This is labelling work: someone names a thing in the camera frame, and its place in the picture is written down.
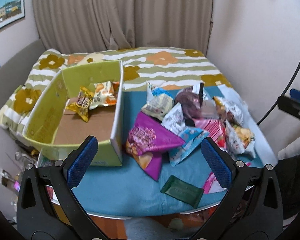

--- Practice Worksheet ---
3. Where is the pink white snack packet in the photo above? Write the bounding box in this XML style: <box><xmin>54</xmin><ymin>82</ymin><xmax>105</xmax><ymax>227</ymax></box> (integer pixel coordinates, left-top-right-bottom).
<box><xmin>202</xmin><ymin>162</ymin><xmax>252</xmax><ymax>195</ymax></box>

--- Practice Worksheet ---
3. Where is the dark green snack packet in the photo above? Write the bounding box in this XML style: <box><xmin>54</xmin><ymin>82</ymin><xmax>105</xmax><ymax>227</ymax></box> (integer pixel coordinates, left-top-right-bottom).
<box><xmin>160</xmin><ymin>175</ymin><xmax>204</xmax><ymax>208</ymax></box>

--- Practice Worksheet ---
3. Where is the pink striped snack bag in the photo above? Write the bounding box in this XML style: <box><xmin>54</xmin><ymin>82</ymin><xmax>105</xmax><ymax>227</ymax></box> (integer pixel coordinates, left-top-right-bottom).
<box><xmin>194</xmin><ymin>118</ymin><xmax>226</xmax><ymax>150</ymax></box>

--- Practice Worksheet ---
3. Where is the light blue white snack bag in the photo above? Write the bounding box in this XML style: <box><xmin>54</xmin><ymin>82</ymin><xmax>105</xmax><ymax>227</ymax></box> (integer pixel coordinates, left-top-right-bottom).
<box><xmin>168</xmin><ymin>126</ymin><xmax>209</xmax><ymax>167</ymax></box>

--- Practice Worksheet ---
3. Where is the dark purple snack bag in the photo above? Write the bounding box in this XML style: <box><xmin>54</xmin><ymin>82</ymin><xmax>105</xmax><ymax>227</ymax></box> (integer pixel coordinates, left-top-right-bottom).
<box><xmin>174</xmin><ymin>83</ymin><xmax>218</xmax><ymax>119</ymax></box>

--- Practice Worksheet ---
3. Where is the white barcode snack bag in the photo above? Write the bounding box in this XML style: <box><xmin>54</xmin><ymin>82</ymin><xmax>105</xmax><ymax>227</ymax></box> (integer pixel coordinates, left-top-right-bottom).
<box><xmin>161</xmin><ymin>102</ymin><xmax>186</xmax><ymax>135</ymax></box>

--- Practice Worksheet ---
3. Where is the white orange chips bag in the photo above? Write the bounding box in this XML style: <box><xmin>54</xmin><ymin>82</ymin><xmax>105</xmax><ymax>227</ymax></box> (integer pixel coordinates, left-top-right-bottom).
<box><xmin>213</xmin><ymin>96</ymin><xmax>257</xmax><ymax>159</ymax></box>

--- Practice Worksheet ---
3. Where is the green cardboard box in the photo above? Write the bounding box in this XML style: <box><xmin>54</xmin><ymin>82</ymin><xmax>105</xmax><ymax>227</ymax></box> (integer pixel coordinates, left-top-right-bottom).
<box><xmin>23</xmin><ymin>61</ymin><xmax>123</xmax><ymax>166</ymax></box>

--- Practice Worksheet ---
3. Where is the yellow gold snack bag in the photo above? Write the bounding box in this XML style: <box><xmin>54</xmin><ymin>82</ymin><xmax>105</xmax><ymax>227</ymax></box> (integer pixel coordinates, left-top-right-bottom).
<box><xmin>66</xmin><ymin>86</ymin><xmax>94</xmax><ymax>122</ymax></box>

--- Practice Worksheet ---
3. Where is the white orange snack bag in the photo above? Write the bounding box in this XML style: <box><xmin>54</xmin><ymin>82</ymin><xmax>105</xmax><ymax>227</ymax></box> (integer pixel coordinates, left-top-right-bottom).
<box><xmin>89</xmin><ymin>81</ymin><xmax>120</xmax><ymax>110</ymax></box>

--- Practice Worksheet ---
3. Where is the white blue small snack bag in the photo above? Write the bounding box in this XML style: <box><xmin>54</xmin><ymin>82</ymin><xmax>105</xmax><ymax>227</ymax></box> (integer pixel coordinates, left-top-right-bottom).
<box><xmin>141</xmin><ymin>81</ymin><xmax>174</xmax><ymax>121</ymax></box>

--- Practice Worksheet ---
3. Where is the grey headboard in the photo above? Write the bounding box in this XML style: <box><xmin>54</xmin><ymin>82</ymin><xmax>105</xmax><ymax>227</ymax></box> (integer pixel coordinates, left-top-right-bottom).
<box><xmin>0</xmin><ymin>38</ymin><xmax>46</xmax><ymax>109</ymax></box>

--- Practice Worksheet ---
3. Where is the floral striped quilt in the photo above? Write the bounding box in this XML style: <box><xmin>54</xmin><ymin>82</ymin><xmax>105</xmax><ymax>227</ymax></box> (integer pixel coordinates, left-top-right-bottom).
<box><xmin>0</xmin><ymin>47</ymin><xmax>231</xmax><ymax>137</ymax></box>

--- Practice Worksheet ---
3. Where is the beige curtain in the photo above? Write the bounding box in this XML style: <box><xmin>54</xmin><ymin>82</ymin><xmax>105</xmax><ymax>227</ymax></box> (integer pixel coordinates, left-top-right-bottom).
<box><xmin>33</xmin><ymin>0</ymin><xmax>213</xmax><ymax>54</ymax></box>

